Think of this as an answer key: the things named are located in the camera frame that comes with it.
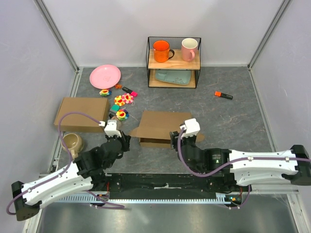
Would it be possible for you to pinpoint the brown cardboard box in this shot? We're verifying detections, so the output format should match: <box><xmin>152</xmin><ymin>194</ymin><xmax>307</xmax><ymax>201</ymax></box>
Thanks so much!
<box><xmin>54</xmin><ymin>97</ymin><xmax>110</xmax><ymax>133</ymax></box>
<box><xmin>130</xmin><ymin>111</ymin><xmax>192</xmax><ymax>148</ymax></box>

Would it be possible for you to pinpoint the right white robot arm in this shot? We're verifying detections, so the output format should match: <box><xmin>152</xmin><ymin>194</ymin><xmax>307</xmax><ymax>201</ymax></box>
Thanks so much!
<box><xmin>170</xmin><ymin>132</ymin><xmax>311</xmax><ymax>191</ymax></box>

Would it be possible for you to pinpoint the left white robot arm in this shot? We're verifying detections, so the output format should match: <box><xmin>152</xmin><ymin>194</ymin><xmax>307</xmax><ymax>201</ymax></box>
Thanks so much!
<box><xmin>11</xmin><ymin>134</ymin><xmax>131</xmax><ymax>221</ymax></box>

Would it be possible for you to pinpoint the closed brown cardboard box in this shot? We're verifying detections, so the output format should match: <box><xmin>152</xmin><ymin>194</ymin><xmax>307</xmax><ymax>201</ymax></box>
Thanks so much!
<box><xmin>54</xmin><ymin>97</ymin><xmax>110</xmax><ymax>133</ymax></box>

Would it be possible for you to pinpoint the beige cup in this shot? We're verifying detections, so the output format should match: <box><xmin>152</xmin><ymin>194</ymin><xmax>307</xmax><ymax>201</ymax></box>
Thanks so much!
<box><xmin>61</xmin><ymin>133</ymin><xmax>84</xmax><ymax>161</ymax></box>

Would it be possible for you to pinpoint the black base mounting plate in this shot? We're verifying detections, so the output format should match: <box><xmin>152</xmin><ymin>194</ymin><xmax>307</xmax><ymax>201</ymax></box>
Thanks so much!
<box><xmin>79</xmin><ymin>172</ymin><xmax>252</xmax><ymax>197</ymax></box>

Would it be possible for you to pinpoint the rainbow flower toy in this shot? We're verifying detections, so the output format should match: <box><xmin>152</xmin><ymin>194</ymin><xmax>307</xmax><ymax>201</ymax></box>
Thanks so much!
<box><xmin>116</xmin><ymin>109</ymin><xmax>129</xmax><ymax>121</ymax></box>

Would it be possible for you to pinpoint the orange black highlighter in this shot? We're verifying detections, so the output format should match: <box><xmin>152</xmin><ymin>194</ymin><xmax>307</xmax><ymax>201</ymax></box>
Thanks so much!
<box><xmin>214</xmin><ymin>91</ymin><xmax>233</xmax><ymax>100</ymax></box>

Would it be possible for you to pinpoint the orange yellow flower toy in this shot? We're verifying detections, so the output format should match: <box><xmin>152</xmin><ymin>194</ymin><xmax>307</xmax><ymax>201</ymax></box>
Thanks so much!
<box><xmin>114</xmin><ymin>95</ymin><xmax>125</xmax><ymax>106</ymax></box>

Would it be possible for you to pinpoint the pink flower toy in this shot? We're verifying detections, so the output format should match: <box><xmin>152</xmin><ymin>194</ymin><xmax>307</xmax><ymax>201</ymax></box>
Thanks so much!
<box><xmin>121</xmin><ymin>93</ymin><xmax>134</xmax><ymax>104</ymax></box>

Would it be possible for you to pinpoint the light green tray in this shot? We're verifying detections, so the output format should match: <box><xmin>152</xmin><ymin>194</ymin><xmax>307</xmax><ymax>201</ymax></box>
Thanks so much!
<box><xmin>155</xmin><ymin>70</ymin><xmax>191</xmax><ymax>85</ymax></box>

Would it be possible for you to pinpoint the pink black highlighter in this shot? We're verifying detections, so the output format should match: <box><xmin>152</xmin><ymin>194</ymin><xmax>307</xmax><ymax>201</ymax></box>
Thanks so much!
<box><xmin>122</xmin><ymin>86</ymin><xmax>138</xmax><ymax>97</ymax></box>

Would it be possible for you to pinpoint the pink plate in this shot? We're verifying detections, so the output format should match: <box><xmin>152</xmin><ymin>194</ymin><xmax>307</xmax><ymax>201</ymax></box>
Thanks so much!
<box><xmin>89</xmin><ymin>65</ymin><xmax>121</xmax><ymax>89</ymax></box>

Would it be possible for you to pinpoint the pink mug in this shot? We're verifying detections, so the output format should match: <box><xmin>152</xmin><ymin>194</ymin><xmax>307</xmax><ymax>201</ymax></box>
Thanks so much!
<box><xmin>181</xmin><ymin>38</ymin><xmax>198</xmax><ymax>62</ymax></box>

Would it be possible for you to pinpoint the orange mug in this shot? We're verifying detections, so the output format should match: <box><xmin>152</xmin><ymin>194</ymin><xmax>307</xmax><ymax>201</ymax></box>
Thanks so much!
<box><xmin>153</xmin><ymin>40</ymin><xmax>175</xmax><ymax>63</ymax></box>

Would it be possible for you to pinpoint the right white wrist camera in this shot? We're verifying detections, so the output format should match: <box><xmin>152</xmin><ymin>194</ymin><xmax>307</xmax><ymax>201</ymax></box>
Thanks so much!
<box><xmin>180</xmin><ymin>118</ymin><xmax>200</xmax><ymax>138</ymax></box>

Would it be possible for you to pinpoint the grey slotted cable duct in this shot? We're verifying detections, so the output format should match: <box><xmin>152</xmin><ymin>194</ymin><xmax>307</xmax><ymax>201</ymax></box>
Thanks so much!
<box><xmin>52</xmin><ymin>192</ymin><xmax>251</xmax><ymax>204</ymax></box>

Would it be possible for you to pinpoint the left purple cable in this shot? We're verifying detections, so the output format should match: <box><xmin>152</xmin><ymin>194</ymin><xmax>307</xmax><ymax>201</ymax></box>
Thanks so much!
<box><xmin>6</xmin><ymin>112</ymin><xmax>126</xmax><ymax>216</ymax></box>

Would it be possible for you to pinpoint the black wire wooden shelf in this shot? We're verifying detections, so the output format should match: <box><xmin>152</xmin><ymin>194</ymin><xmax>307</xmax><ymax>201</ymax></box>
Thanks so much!
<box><xmin>146</xmin><ymin>36</ymin><xmax>202</xmax><ymax>88</ymax></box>

